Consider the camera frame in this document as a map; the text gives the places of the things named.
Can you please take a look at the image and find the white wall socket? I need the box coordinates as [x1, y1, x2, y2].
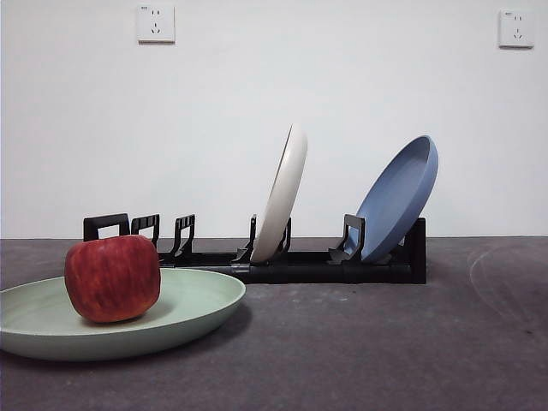
[497, 9, 535, 50]
[136, 3, 176, 45]

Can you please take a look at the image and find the cream white plate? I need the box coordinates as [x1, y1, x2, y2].
[249, 122, 308, 264]

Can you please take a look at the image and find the red apple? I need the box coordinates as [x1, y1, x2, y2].
[64, 234, 162, 324]

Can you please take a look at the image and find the black plate rack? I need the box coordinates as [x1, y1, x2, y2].
[82, 212, 427, 285]

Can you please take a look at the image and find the blue plate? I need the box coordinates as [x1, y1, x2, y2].
[347, 134, 439, 263]

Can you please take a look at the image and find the green plate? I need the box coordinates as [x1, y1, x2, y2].
[0, 267, 248, 362]

